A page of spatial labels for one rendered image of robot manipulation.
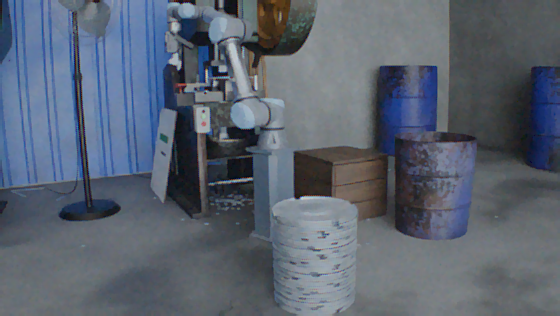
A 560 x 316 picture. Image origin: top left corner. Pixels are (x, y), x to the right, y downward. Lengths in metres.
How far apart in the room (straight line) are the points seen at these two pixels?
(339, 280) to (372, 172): 1.06
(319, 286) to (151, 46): 2.81
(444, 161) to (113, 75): 2.70
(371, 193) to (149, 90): 2.16
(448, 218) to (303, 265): 0.97
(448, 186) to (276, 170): 0.81
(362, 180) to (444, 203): 0.48
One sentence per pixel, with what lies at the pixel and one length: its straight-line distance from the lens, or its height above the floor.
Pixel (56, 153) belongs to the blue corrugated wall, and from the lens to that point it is 3.80.
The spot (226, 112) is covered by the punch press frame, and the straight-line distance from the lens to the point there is 2.59.
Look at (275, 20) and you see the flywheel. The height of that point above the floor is 1.15.
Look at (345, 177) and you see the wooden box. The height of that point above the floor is 0.26.
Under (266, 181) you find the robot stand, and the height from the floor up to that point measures 0.30.
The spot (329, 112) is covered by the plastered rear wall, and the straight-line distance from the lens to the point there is 4.57.
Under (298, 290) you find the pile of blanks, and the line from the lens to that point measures 1.49.
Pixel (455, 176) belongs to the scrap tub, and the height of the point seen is 0.32.
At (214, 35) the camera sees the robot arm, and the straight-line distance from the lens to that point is 2.09.
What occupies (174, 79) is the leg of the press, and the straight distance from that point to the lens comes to 3.00.
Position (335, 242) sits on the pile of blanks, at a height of 0.26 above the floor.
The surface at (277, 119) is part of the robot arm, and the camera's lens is 2.05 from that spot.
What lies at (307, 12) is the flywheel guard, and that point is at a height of 1.16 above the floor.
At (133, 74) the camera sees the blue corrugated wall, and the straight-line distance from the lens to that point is 3.84.
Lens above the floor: 0.78
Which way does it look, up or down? 11 degrees down
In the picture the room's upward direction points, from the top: 1 degrees counter-clockwise
